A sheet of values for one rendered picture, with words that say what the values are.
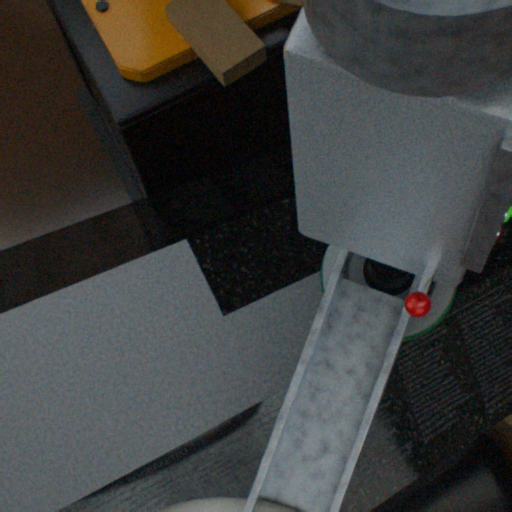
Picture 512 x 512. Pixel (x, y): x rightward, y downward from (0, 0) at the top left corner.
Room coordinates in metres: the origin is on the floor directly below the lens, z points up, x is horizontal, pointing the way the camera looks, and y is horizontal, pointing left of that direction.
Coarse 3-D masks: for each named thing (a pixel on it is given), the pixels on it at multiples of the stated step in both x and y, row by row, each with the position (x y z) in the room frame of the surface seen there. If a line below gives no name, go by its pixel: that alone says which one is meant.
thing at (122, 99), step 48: (48, 0) 1.38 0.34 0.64; (96, 48) 1.15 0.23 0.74; (96, 96) 1.32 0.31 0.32; (144, 96) 1.01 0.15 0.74; (192, 96) 1.01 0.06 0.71; (240, 96) 1.04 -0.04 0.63; (144, 144) 0.97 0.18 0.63; (192, 144) 1.01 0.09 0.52; (240, 144) 1.04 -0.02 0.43; (288, 144) 1.07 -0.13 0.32; (144, 192) 1.02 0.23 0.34
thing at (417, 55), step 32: (320, 0) 0.44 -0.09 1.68; (352, 0) 0.41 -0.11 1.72; (384, 0) 0.39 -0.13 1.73; (416, 0) 0.38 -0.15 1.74; (448, 0) 0.38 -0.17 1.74; (480, 0) 0.37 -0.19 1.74; (320, 32) 0.44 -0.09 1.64; (352, 32) 0.41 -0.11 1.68; (384, 32) 0.39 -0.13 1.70; (416, 32) 0.38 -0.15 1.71; (448, 32) 0.37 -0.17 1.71; (480, 32) 0.37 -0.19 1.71; (352, 64) 0.41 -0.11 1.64; (384, 64) 0.39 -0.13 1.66; (416, 64) 0.38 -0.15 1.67; (448, 64) 0.37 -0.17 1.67; (480, 64) 0.37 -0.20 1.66; (416, 96) 0.37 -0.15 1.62
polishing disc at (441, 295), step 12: (336, 252) 0.54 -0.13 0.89; (324, 264) 0.53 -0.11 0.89; (348, 264) 0.52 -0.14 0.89; (360, 264) 0.52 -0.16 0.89; (324, 276) 0.51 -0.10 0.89; (348, 276) 0.50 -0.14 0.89; (360, 276) 0.50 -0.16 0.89; (324, 288) 0.49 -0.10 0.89; (432, 288) 0.45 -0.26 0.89; (444, 288) 0.45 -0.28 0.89; (432, 300) 0.43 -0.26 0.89; (444, 300) 0.43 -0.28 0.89; (432, 312) 0.41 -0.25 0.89; (408, 324) 0.40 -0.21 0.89; (420, 324) 0.40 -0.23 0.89
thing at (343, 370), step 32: (352, 288) 0.43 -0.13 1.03; (416, 288) 0.40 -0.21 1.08; (320, 320) 0.39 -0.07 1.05; (352, 320) 0.39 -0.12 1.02; (384, 320) 0.38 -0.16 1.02; (320, 352) 0.36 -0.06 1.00; (352, 352) 0.35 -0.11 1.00; (384, 352) 0.33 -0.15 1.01; (320, 384) 0.31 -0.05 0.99; (352, 384) 0.30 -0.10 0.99; (384, 384) 0.28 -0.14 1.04; (288, 416) 0.27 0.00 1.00; (320, 416) 0.27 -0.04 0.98; (352, 416) 0.26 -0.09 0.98; (288, 448) 0.24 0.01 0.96; (320, 448) 0.23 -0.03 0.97; (352, 448) 0.21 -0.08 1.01; (256, 480) 0.20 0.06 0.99; (288, 480) 0.20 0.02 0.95; (320, 480) 0.19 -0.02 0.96
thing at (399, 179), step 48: (288, 48) 0.47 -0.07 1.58; (288, 96) 0.47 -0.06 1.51; (336, 96) 0.44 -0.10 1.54; (384, 96) 0.41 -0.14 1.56; (480, 96) 0.38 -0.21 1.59; (336, 144) 0.44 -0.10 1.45; (384, 144) 0.41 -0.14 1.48; (432, 144) 0.39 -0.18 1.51; (480, 144) 0.36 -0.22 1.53; (336, 192) 0.44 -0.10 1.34; (384, 192) 0.41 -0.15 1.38; (432, 192) 0.38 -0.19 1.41; (480, 192) 0.36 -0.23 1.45; (336, 240) 0.44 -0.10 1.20; (384, 240) 0.41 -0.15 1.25; (432, 240) 0.37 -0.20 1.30
